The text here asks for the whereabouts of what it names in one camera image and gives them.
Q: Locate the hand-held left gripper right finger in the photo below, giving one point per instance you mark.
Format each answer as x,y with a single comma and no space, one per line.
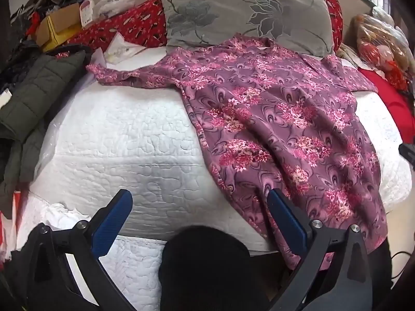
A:
287,222

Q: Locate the green puffer jacket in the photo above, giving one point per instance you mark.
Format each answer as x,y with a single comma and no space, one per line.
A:
35,97

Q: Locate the grey floral pillow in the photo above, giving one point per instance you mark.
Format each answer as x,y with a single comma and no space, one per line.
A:
246,13

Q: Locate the red patterned quilt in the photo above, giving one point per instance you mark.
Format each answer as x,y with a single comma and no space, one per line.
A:
129,22

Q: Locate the yellow box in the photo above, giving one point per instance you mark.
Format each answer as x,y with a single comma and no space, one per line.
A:
56,37

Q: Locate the clear bag of plush toys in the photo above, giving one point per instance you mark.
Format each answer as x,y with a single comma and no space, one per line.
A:
381,45

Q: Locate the white plastic bag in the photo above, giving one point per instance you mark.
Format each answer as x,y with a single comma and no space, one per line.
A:
112,5

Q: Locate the plain red cloth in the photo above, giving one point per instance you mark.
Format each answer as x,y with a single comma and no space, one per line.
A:
389,100

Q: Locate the brown cardboard box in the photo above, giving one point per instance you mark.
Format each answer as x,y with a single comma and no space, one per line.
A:
63,17

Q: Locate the white paper sheets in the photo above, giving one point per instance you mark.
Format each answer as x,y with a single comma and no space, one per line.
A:
121,50

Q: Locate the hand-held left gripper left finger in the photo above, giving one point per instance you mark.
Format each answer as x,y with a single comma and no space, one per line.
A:
112,220

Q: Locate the purple floral shirt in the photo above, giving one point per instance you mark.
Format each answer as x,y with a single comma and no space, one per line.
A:
275,116

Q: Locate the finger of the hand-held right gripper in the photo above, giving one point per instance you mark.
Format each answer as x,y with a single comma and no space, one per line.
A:
408,154

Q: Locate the white quilted bed cover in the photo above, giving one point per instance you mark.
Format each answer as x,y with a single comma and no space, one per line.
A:
123,155

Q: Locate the dark cloth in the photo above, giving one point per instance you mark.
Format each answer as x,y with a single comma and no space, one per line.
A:
207,265

